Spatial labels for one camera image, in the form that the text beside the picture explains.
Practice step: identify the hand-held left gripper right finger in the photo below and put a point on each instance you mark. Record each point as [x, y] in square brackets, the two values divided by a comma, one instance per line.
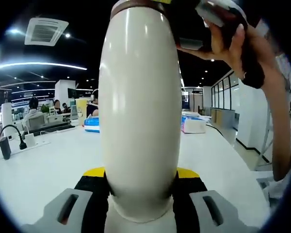
[220, 216]

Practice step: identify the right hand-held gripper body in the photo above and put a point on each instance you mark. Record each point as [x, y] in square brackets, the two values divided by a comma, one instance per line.
[252, 60]

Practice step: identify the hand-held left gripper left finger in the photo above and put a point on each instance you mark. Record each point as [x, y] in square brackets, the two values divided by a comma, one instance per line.
[63, 213]

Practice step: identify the cream water cup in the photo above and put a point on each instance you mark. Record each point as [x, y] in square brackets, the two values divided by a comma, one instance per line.
[138, 109]

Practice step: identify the yellow drink cup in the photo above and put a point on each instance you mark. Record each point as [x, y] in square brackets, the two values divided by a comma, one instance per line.
[80, 111]

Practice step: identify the person's right hand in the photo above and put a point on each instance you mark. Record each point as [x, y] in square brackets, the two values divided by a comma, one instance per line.
[223, 41]

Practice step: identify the white table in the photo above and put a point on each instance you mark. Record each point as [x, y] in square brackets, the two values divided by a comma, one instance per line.
[51, 170]

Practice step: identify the person's white shirt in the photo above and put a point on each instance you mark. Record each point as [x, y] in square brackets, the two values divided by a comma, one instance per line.
[276, 191]

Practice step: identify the white power strip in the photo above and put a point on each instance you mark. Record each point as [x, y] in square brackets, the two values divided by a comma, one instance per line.
[38, 143]

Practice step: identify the white metal rack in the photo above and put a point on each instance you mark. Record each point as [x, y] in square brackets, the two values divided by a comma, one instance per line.
[266, 136]

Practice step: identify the white charger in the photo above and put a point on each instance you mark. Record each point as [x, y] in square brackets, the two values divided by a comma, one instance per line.
[30, 140]

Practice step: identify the black power adapter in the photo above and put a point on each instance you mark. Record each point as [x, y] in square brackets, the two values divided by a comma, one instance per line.
[5, 148]

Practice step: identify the blue and white tissue pack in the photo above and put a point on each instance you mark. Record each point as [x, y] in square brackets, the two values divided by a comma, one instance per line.
[92, 123]
[192, 125]

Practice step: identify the black closed laptop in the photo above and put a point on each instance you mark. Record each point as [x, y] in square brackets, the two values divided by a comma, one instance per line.
[51, 126]

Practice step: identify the white mesh office chair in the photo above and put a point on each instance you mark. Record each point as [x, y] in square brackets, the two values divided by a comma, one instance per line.
[35, 123]

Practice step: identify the white paper towel roll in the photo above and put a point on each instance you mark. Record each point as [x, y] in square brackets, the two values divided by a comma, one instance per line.
[6, 119]

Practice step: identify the curved ceiling light strip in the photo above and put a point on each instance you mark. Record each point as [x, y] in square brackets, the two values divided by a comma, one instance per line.
[38, 63]

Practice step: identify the ceiling air conditioner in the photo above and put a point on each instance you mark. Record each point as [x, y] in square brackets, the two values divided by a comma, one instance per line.
[46, 31]

